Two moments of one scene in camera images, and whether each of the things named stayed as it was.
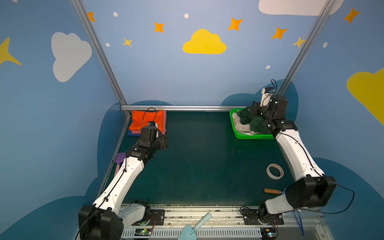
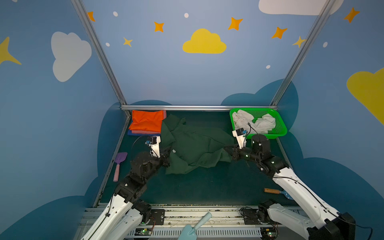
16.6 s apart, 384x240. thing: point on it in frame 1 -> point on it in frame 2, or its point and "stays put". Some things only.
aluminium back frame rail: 184,107 stays put
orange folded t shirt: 141,118 stays put
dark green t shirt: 258,124 -> 194,148
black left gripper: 162,141 -> 164,157
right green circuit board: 268,233 stays put
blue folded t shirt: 129,133 stays put
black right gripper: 256,109 -> 233,151
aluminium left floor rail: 111,167 stays put
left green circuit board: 143,232 stays put
